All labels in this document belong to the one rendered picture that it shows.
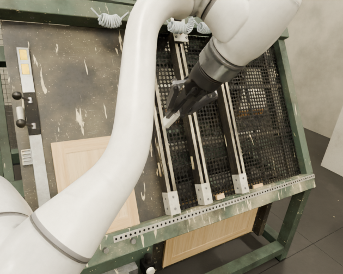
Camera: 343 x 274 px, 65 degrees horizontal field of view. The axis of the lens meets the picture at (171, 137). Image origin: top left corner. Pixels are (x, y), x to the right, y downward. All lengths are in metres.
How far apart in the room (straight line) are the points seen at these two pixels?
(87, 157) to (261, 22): 1.12
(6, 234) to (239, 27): 0.46
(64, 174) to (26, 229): 1.02
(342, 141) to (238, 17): 4.31
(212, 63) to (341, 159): 4.32
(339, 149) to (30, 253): 4.61
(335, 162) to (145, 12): 4.54
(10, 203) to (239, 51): 0.46
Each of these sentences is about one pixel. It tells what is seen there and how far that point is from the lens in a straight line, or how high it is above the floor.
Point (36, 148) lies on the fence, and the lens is 1.38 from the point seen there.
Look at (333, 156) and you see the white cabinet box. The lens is 4.84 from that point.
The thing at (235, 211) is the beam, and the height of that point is 0.83.
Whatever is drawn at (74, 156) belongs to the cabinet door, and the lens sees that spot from 1.42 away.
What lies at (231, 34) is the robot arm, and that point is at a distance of 0.52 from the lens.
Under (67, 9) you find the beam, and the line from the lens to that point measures 1.57.
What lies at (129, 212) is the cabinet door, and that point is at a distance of 1.49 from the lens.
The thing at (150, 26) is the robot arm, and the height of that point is 1.89.
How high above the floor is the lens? 1.90
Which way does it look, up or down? 24 degrees down
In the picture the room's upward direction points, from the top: 7 degrees clockwise
